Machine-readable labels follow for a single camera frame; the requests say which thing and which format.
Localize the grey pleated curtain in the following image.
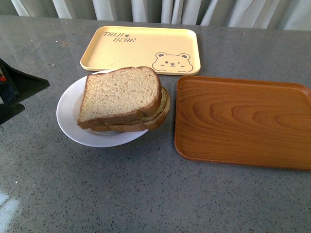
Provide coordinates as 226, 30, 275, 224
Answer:
0, 0, 311, 31

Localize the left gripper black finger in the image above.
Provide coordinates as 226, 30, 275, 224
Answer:
0, 104, 25, 125
0, 59, 50, 104

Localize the white round plate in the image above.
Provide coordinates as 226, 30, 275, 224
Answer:
56, 76, 147, 148

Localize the brown wooden tray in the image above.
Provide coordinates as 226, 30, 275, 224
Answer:
174, 76, 311, 170

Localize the bread slice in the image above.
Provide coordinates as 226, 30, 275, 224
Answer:
77, 67, 162, 129
91, 87, 171, 132

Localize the yellow bear tray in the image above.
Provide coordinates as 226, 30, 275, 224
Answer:
80, 26, 201, 75

